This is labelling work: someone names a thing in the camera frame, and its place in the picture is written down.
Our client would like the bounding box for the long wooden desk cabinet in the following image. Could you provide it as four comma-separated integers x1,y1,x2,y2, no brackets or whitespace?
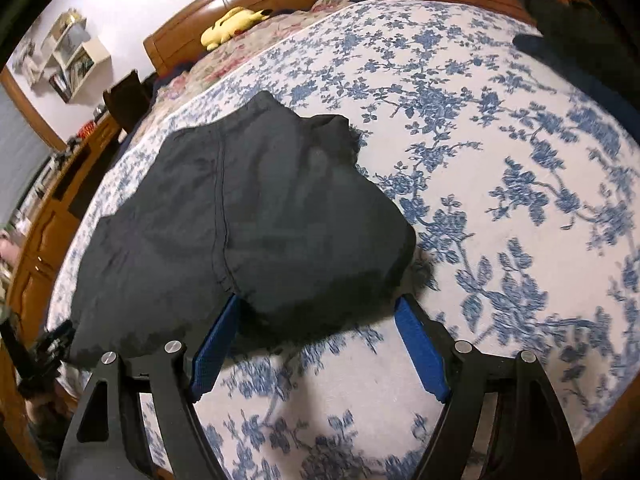
8,114,120,344

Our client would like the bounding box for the dark clothes pile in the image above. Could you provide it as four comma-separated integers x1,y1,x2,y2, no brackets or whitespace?
512,0,639,139

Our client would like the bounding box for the black jacket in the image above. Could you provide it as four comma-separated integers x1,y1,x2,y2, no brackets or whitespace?
70,92,416,368

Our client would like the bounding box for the yellow plush toy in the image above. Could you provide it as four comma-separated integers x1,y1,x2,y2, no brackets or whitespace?
201,6,272,51

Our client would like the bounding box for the blue floral white bedspread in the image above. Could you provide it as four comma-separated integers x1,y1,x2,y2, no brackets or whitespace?
47,0,639,479

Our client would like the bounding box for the red basket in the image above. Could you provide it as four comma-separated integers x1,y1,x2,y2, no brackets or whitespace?
77,120,96,139

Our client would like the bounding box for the person's left hand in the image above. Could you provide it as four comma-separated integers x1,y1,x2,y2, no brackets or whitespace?
25,379,78,424

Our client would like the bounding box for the red floral beige quilt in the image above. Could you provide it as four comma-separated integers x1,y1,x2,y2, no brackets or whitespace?
150,0,356,111

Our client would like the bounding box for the wooden headboard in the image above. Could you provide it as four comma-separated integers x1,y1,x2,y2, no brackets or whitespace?
143,0,317,76

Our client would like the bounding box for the grey window blind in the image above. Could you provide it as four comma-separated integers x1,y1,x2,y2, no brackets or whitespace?
0,88,51,226

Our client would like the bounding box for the dark wooden chair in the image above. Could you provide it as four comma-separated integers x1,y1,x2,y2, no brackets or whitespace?
103,70,151,133

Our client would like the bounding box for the white wall bookshelf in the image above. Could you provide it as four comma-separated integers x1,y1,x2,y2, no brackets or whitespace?
29,8,111,103

